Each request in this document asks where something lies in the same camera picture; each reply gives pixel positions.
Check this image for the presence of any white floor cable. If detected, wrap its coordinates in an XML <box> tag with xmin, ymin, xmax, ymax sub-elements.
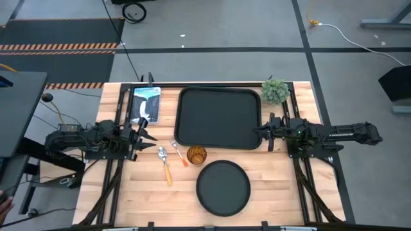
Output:
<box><xmin>316</xmin><ymin>22</ymin><xmax>411</xmax><ymax>67</ymax></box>

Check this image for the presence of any black hazard-striped floor mat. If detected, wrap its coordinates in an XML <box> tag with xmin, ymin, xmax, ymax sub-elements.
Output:
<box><xmin>0</xmin><ymin>17</ymin><xmax>126</xmax><ymax>90</ymax></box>

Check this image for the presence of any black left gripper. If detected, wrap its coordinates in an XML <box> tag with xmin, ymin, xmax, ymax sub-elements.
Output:
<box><xmin>120</xmin><ymin>117</ymin><xmax>159</xmax><ymax>162</ymax></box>

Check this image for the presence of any thin black floor cable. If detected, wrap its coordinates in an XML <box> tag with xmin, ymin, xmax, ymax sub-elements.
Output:
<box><xmin>101</xmin><ymin>0</ymin><xmax>141</xmax><ymax>81</ymax></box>

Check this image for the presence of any metal fork orange handle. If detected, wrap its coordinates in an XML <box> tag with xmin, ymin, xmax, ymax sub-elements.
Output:
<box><xmin>169</xmin><ymin>138</ymin><xmax>189</xmax><ymax>167</ymax></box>

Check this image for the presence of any person's hand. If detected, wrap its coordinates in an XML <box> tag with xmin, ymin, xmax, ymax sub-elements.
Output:
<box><xmin>0</xmin><ymin>194</ymin><xmax>15</xmax><ymax>226</ymax></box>

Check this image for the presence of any yellow floor cable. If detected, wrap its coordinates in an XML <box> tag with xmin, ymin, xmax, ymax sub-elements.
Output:
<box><xmin>306</xmin><ymin>0</ymin><xmax>320</xmax><ymax>26</ymax></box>

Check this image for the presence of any black rectangular tray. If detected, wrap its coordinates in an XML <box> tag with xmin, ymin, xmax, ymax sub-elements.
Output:
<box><xmin>173</xmin><ymin>85</ymin><xmax>263</xmax><ymax>151</ymax></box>

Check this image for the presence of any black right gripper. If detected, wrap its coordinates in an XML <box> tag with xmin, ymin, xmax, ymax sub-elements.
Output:
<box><xmin>252</xmin><ymin>112</ymin><xmax>290</xmax><ymax>153</ymax></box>

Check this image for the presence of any black power supply box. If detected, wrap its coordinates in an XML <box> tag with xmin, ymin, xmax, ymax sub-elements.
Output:
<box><xmin>57</xmin><ymin>123</ymin><xmax>82</xmax><ymax>133</ymax></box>

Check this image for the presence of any small green artificial plant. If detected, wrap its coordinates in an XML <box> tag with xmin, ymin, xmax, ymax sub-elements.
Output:
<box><xmin>260</xmin><ymin>78</ymin><xmax>291</xmax><ymax>106</ymax></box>

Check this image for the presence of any dark grey desk top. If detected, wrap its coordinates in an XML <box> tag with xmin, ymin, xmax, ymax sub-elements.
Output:
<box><xmin>0</xmin><ymin>71</ymin><xmax>49</xmax><ymax>158</ymax></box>

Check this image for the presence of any blue and white packet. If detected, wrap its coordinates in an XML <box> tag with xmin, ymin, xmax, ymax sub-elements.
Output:
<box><xmin>129</xmin><ymin>86</ymin><xmax>162</xmax><ymax>124</ymax></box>

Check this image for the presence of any coiled black cable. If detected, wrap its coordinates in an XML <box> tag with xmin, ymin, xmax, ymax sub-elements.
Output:
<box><xmin>121</xmin><ymin>1</ymin><xmax>148</xmax><ymax>24</ymax></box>

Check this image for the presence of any amber glass cup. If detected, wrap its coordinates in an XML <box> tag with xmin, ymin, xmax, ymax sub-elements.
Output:
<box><xmin>186</xmin><ymin>145</ymin><xmax>207</xmax><ymax>166</ymax></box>

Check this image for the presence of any metal spoon yellow handle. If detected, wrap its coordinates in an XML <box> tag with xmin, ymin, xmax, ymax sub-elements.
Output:
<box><xmin>157</xmin><ymin>146</ymin><xmax>173</xmax><ymax>187</ymax></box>

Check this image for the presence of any grey metal table foot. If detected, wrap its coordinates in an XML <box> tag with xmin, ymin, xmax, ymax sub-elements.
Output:
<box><xmin>359</xmin><ymin>0</ymin><xmax>411</xmax><ymax>30</ymax></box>

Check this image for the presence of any black round plate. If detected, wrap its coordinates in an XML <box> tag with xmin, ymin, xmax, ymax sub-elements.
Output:
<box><xmin>195</xmin><ymin>159</ymin><xmax>252</xmax><ymax>218</ymax></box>

